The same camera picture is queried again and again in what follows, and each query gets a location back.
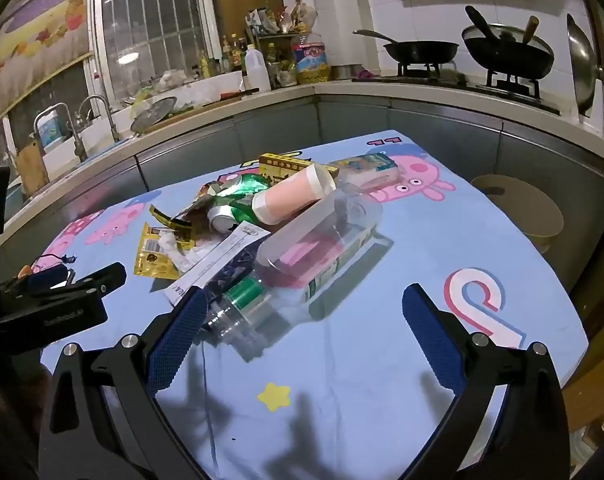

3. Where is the angular steel faucet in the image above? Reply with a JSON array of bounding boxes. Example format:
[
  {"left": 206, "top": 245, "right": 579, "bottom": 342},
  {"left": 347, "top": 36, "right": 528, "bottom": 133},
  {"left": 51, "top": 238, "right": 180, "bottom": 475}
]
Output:
[{"left": 31, "top": 102, "right": 89, "bottom": 162}]

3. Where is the window with metal grille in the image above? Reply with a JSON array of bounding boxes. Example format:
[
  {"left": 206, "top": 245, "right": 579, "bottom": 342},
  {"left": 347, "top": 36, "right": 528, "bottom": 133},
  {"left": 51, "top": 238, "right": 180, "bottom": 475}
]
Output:
[{"left": 88, "top": 0, "right": 219, "bottom": 107}]

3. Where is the yellow snack packet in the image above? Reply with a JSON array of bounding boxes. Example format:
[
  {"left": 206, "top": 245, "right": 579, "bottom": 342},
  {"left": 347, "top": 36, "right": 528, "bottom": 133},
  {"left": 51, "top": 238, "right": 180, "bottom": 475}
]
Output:
[{"left": 133, "top": 222, "right": 196, "bottom": 280}]

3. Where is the grey kitchen cabinet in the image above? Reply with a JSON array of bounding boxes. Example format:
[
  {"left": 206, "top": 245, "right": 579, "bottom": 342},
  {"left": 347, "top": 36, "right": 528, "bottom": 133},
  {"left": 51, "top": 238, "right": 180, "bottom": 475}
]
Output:
[{"left": 0, "top": 94, "right": 604, "bottom": 306}]

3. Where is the yellow cardboard box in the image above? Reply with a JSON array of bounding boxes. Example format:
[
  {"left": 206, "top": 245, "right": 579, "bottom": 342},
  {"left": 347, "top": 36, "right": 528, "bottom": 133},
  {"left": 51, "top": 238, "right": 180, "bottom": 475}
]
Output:
[{"left": 258, "top": 152, "right": 316, "bottom": 181}]

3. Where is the fruit print wall poster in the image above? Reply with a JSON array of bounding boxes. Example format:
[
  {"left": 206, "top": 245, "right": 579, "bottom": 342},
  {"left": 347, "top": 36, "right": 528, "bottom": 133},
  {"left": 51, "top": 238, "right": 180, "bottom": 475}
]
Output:
[{"left": 0, "top": 0, "right": 94, "bottom": 128}]

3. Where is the green foil wrapper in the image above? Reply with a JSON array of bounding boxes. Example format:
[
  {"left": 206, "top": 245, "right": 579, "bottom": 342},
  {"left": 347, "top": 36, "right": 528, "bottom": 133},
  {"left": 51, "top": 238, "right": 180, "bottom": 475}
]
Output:
[{"left": 199, "top": 172, "right": 276, "bottom": 208}]

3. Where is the gooseneck steel faucet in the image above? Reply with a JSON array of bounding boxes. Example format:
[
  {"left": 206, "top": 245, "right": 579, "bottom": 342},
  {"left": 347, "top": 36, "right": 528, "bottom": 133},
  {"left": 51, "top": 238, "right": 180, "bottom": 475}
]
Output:
[{"left": 76, "top": 94, "right": 121, "bottom": 144}]

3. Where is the round metal strainer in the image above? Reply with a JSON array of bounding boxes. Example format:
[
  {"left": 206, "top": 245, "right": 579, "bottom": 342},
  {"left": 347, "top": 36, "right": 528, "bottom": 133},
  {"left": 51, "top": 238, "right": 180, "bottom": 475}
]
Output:
[{"left": 130, "top": 96, "right": 178, "bottom": 135}]

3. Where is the yellow cooking oil bottle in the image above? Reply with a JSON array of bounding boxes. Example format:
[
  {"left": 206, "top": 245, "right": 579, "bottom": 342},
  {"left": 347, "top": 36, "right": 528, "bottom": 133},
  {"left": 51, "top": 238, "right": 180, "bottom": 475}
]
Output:
[{"left": 290, "top": 30, "right": 333, "bottom": 86}]

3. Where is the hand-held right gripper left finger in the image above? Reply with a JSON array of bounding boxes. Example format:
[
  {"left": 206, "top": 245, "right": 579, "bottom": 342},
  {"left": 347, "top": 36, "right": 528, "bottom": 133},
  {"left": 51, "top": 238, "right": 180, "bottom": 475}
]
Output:
[{"left": 38, "top": 287, "right": 218, "bottom": 480}]

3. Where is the steel pot lid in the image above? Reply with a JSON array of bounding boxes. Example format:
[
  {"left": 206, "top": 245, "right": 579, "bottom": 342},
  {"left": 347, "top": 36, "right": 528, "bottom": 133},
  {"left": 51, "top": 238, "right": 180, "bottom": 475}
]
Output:
[{"left": 565, "top": 13, "right": 604, "bottom": 117}]

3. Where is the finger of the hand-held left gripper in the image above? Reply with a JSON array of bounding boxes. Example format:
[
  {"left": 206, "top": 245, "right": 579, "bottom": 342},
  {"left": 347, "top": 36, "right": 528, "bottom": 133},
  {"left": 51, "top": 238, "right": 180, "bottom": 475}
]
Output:
[
  {"left": 64, "top": 262, "right": 128, "bottom": 298},
  {"left": 1, "top": 265, "right": 77, "bottom": 295}
]

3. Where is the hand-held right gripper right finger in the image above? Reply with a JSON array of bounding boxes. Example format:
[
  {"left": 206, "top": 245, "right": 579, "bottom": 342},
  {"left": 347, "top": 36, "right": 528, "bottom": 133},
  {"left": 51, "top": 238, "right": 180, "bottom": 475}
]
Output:
[{"left": 401, "top": 282, "right": 570, "bottom": 480}]

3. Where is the crumpled white tissue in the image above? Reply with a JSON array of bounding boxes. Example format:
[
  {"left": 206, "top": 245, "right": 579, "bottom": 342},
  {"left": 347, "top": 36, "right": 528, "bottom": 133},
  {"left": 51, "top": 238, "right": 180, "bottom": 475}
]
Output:
[{"left": 169, "top": 236, "right": 224, "bottom": 274}]

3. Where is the white plastic jug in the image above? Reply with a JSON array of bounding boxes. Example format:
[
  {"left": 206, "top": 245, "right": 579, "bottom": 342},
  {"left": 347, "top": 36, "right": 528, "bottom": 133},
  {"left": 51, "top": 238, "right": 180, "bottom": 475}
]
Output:
[{"left": 244, "top": 44, "right": 272, "bottom": 94}]

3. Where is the pile of snack bags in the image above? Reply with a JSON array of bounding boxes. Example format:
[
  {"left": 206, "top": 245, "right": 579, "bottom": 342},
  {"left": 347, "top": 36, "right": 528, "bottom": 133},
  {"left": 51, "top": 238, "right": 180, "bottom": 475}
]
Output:
[{"left": 245, "top": 0, "right": 317, "bottom": 37}]

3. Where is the gold black wrapper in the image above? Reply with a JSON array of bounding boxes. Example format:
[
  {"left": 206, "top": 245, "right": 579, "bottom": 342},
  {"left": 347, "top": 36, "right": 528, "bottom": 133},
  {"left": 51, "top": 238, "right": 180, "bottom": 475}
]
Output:
[{"left": 148, "top": 204, "right": 196, "bottom": 241}]

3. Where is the wooden cutting board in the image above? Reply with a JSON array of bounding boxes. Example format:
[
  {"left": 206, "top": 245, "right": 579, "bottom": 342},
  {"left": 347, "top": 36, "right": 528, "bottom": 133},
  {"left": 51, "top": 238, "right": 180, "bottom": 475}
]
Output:
[{"left": 11, "top": 141, "right": 51, "bottom": 199}]

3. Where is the white blue plastic container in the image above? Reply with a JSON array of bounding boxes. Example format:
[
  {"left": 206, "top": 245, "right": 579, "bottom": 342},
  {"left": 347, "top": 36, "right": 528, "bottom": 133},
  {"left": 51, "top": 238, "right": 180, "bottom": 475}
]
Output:
[{"left": 34, "top": 109, "right": 66, "bottom": 154}]

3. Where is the beige plastic bin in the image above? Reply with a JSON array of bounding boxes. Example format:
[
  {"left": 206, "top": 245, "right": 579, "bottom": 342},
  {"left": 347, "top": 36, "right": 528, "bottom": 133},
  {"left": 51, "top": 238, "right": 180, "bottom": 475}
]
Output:
[{"left": 469, "top": 174, "right": 566, "bottom": 256}]

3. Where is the row of sauce bottles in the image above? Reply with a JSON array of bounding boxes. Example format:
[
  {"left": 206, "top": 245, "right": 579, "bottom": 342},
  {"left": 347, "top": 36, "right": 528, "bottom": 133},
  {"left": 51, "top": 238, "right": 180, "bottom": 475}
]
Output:
[{"left": 198, "top": 33, "right": 248, "bottom": 79}]

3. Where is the gas stove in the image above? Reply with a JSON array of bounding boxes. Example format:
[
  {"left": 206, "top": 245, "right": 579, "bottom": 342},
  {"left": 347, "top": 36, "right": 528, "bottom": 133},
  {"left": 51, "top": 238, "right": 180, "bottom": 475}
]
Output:
[{"left": 352, "top": 61, "right": 561, "bottom": 115}]

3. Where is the black wok with glass lid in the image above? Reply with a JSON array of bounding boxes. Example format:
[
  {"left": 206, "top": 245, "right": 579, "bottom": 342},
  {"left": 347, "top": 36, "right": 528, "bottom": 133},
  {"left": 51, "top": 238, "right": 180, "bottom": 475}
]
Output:
[{"left": 461, "top": 5, "right": 556, "bottom": 81}]

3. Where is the pink paper cup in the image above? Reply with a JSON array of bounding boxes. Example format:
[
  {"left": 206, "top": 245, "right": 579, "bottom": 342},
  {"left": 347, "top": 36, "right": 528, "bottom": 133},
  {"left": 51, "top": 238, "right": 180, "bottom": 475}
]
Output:
[{"left": 253, "top": 164, "right": 341, "bottom": 226}]

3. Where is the clear plastic bottle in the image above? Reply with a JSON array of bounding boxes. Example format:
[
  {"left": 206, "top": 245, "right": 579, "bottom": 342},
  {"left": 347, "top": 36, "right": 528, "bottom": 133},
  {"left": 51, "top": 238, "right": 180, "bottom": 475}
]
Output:
[{"left": 204, "top": 184, "right": 384, "bottom": 363}]

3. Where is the black frying pan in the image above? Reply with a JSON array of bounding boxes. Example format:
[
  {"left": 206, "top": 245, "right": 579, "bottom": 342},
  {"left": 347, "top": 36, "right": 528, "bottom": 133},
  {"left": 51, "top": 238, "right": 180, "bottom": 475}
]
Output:
[{"left": 352, "top": 29, "right": 461, "bottom": 66}]

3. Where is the green aluminium can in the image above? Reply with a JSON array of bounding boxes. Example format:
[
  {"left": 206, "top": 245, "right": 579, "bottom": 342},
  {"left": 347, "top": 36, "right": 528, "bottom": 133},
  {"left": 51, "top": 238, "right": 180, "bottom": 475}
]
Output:
[{"left": 206, "top": 192, "right": 266, "bottom": 235}]

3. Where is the cartoon pig printed tablecloth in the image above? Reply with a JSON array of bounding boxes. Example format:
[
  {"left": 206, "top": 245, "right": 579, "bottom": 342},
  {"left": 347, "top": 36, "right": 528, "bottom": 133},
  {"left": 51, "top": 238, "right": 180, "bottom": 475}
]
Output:
[{"left": 39, "top": 132, "right": 590, "bottom": 480}]

